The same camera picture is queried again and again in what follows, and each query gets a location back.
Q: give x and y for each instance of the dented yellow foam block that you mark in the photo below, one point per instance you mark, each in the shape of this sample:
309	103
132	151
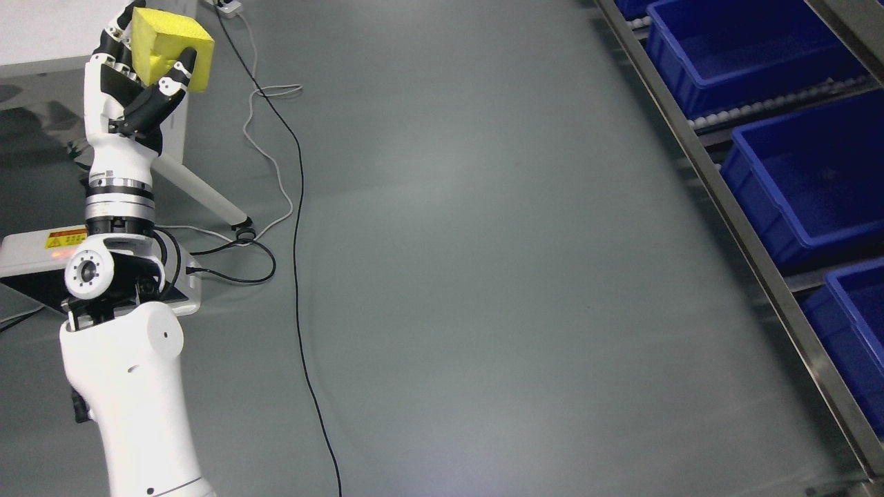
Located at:
159	37

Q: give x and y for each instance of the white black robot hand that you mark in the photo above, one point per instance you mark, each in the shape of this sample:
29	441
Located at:
118	106

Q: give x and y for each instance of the white table with leg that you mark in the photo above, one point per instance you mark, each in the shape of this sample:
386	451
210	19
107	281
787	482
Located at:
44	48

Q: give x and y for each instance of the blue plastic bin middle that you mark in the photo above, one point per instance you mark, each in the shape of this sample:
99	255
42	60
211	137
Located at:
810	182

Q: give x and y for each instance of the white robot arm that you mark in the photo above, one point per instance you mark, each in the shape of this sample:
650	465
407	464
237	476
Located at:
121	344

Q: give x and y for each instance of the blue plastic bin top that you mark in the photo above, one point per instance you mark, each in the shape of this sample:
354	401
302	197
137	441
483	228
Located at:
719	55

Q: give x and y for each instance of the blue plastic bin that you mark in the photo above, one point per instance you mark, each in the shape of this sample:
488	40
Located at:
810	182
847	316
719	55

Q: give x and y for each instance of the white power strip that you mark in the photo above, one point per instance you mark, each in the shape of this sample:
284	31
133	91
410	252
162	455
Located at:
227	9

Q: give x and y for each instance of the blue plastic bin lower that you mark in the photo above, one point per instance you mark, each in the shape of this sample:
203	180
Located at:
847	316

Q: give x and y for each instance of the white device box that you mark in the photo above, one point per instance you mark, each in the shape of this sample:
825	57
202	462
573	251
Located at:
32	263

